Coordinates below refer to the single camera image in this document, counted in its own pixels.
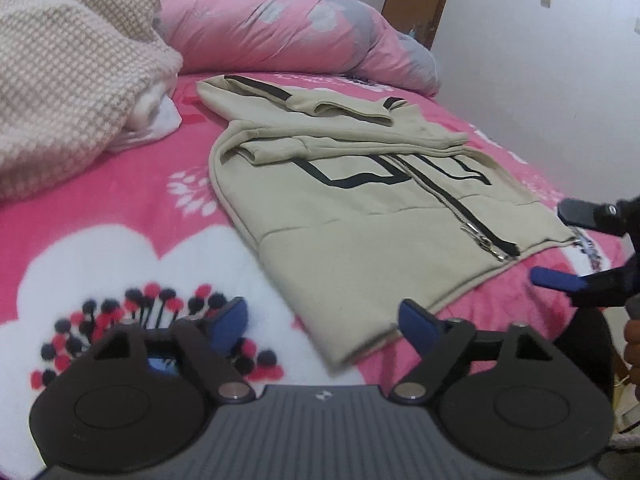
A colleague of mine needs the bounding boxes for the beige zip jacket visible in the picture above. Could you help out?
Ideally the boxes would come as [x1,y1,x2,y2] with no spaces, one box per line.
[196,75,574,366]

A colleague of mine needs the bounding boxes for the person right hand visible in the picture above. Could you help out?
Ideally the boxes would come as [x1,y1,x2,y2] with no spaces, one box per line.
[624,320,640,396]

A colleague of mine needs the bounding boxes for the beige white houndstooth blanket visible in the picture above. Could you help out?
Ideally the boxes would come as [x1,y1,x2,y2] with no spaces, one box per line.
[1,0,182,200]

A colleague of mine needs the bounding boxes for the pink floral rolled duvet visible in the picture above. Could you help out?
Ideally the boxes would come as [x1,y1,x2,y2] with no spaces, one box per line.
[160,0,440,96]

